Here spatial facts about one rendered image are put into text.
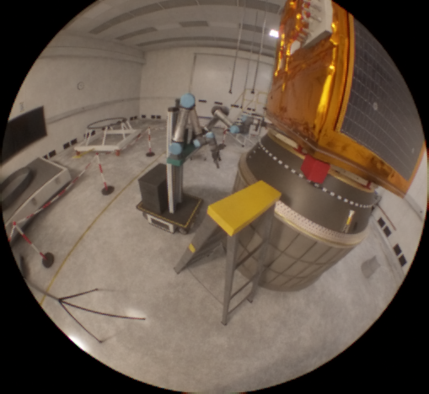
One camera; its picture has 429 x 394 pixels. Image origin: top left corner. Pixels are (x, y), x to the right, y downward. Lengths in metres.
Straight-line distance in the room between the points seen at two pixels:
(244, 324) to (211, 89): 9.57
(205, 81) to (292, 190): 8.64
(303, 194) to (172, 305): 1.83
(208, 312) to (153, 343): 0.78
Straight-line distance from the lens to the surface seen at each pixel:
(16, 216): 3.86
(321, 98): 0.91
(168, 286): 2.00
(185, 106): 1.15
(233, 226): 0.54
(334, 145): 0.94
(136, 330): 2.04
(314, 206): 1.28
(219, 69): 9.31
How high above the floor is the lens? 1.93
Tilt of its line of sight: 33 degrees down
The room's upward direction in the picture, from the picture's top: 10 degrees clockwise
